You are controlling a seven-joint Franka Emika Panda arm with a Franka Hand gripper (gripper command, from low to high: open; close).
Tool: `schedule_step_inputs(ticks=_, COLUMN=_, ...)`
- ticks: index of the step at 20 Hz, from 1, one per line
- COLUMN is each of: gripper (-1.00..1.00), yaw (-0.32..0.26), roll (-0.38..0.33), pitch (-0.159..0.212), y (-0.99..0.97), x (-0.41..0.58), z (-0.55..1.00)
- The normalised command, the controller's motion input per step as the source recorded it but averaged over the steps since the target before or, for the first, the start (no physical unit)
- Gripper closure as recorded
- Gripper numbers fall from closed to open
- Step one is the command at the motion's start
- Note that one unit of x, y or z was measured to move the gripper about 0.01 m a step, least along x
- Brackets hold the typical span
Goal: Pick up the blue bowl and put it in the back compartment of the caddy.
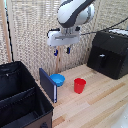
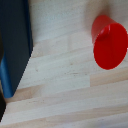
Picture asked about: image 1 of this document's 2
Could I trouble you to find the beige perforated screen panel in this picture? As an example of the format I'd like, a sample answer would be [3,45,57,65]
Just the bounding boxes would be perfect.
[6,0,128,81]

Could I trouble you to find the black cable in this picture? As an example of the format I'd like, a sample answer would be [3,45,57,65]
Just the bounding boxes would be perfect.
[78,16,128,36]

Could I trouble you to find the blue plastic bowl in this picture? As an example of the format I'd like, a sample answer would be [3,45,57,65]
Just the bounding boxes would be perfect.
[49,73,66,88]

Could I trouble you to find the black hard case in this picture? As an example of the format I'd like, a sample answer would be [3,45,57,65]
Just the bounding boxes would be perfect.
[87,28,128,80]

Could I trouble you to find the red plastic cup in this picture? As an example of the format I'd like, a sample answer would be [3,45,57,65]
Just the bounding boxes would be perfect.
[73,77,87,95]

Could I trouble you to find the dark blue flat board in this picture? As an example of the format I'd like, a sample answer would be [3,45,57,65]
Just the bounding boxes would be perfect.
[38,67,58,104]

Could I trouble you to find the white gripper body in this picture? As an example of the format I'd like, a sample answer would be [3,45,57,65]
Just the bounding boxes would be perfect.
[46,28,81,48]

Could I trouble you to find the black fabric storage bin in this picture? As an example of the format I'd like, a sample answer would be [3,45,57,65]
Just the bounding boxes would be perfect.
[0,60,55,128]

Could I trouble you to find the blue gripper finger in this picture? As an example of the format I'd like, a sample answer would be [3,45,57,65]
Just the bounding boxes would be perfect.
[53,48,59,57]
[65,46,72,55]

